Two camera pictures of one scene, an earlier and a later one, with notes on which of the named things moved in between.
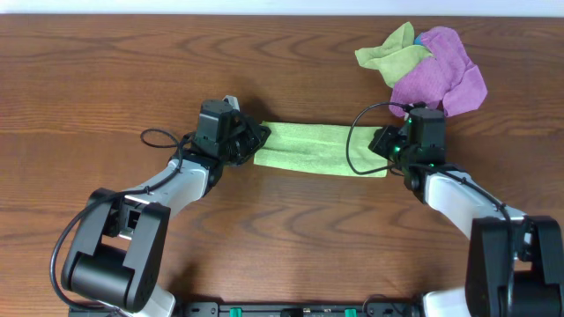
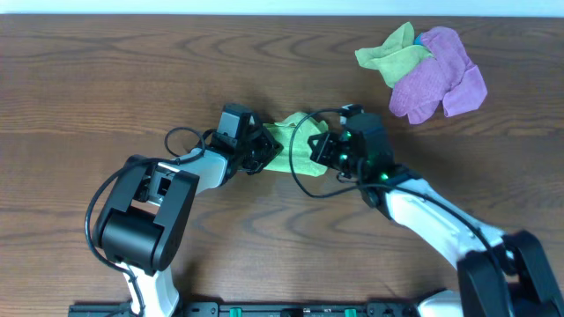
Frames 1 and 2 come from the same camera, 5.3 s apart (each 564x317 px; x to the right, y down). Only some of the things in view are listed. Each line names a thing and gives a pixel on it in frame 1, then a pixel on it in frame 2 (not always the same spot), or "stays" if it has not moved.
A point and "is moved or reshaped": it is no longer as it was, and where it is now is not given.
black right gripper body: [393, 145] → [335, 155]
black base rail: [266, 309] stays
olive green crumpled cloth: [396, 56] stays
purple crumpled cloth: [448, 80] stays
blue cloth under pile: [418, 40] stays
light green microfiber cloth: [318, 148] is moved or reshaped
